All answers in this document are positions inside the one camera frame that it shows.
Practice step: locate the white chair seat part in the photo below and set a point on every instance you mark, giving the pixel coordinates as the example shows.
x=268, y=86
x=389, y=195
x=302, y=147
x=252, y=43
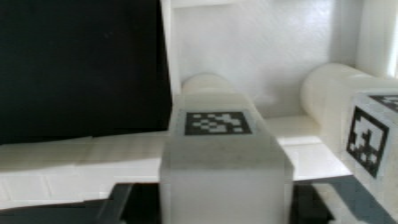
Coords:
x=261, y=40

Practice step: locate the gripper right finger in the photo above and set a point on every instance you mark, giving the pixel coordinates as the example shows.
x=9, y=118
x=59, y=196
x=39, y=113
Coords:
x=309, y=212

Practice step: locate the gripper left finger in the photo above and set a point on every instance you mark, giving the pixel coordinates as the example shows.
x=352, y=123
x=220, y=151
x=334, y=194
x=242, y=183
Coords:
x=114, y=204

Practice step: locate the white chair leg block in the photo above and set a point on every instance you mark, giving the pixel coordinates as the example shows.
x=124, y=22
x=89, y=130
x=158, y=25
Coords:
x=350, y=102
x=226, y=171

